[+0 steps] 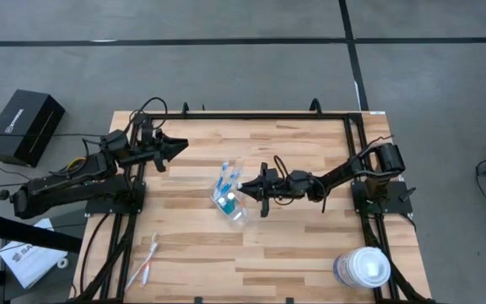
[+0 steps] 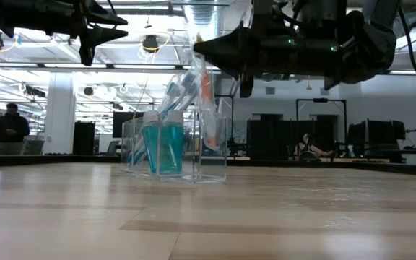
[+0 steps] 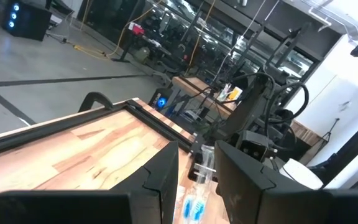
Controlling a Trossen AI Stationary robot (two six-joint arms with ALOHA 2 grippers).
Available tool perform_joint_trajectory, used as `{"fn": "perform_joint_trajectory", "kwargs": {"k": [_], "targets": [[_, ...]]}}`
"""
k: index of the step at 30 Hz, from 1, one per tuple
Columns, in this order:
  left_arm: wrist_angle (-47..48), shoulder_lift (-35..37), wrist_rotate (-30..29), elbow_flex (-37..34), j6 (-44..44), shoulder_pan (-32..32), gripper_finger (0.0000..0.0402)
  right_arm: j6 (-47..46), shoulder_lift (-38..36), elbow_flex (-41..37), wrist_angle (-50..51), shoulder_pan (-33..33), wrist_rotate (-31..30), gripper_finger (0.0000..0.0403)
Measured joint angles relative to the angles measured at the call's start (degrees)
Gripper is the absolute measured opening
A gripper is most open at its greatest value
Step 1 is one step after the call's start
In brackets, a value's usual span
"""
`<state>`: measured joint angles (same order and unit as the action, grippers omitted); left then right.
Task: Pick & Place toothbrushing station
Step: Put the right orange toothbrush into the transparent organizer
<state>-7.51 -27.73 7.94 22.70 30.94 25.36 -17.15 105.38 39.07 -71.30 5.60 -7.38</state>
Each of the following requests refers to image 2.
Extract white column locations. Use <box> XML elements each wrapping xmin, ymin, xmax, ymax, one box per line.
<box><xmin>43</xmin><ymin>71</ymin><xmax>78</xmax><ymax>155</ymax></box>

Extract black wall screen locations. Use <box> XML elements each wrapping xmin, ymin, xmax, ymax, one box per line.
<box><xmin>112</xmin><ymin>111</ymin><xmax>146</xmax><ymax>139</ymax></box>

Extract hanging yellow cable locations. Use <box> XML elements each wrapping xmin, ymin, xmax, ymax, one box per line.
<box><xmin>129</xmin><ymin>35</ymin><xmax>175</xmax><ymax>122</ymax></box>

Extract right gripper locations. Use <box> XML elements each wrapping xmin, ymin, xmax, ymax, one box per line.
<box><xmin>192</xmin><ymin>0</ymin><xmax>347</xmax><ymax>99</ymax></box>

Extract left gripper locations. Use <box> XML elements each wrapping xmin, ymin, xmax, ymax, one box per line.
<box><xmin>44</xmin><ymin>0</ymin><xmax>129</xmax><ymax>66</ymax></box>

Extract black partition panels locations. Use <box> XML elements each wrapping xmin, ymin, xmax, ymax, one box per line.
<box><xmin>246</xmin><ymin>113</ymin><xmax>339</xmax><ymax>162</ymax></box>

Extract orange toothbrush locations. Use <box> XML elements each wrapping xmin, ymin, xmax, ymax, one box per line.
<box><xmin>192</xmin><ymin>32</ymin><xmax>220</xmax><ymax>152</ymax></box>

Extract black cabinet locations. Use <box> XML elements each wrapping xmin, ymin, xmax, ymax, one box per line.
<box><xmin>72</xmin><ymin>120</ymin><xmax>97</xmax><ymax>156</ymax></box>

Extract clear plastic bag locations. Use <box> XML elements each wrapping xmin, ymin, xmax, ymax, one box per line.
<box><xmin>120</xmin><ymin>113</ymin><xmax>228</xmax><ymax>185</ymax></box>

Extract person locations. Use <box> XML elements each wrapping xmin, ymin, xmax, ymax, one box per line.
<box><xmin>293</xmin><ymin>132</ymin><xmax>336</xmax><ymax>160</ymax></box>
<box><xmin>0</xmin><ymin>102</ymin><xmax>31</xmax><ymax>155</ymax></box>

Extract distant black robot station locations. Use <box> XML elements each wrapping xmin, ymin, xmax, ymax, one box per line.
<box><xmin>347</xmin><ymin>118</ymin><xmax>416</xmax><ymax>164</ymax></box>

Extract grey chair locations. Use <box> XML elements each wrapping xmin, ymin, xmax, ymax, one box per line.
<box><xmin>20</xmin><ymin>139</ymin><xmax>46</xmax><ymax>156</ymax></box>

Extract black aluminium table frame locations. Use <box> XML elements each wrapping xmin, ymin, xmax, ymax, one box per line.
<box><xmin>0</xmin><ymin>153</ymin><xmax>416</xmax><ymax>178</ymax></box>

